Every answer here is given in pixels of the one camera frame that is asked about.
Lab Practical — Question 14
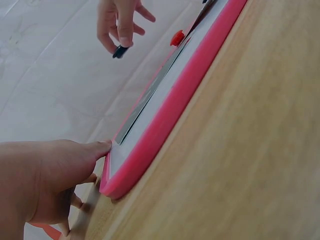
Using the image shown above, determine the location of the person's left hand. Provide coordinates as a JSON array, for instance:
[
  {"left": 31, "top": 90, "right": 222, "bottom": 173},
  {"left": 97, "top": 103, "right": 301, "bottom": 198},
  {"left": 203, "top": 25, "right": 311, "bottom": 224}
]
[{"left": 0, "top": 139, "right": 113, "bottom": 240}]

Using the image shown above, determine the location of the person's right hand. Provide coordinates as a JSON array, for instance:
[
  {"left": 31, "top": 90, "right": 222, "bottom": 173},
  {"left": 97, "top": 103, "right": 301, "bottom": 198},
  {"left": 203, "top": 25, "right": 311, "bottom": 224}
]
[{"left": 96, "top": 0, "right": 157, "bottom": 55}]

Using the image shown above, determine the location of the pink framed drawing board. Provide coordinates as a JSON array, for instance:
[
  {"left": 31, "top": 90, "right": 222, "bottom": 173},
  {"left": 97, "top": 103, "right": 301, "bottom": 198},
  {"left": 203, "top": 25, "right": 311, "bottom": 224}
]
[{"left": 99, "top": 0, "right": 249, "bottom": 200}]

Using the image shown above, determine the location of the red slider knob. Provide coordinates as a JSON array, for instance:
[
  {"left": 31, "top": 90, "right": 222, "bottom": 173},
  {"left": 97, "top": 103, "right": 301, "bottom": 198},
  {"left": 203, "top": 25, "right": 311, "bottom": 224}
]
[{"left": 169, "top": 29, "right": 185, "bottom": 47}]

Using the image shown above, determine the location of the orange strap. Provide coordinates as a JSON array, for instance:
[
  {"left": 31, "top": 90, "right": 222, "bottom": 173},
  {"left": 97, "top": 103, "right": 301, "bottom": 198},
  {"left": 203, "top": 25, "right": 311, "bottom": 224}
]
[{"left": 40, "top": 222, "right": 63, "bottom": 240}]

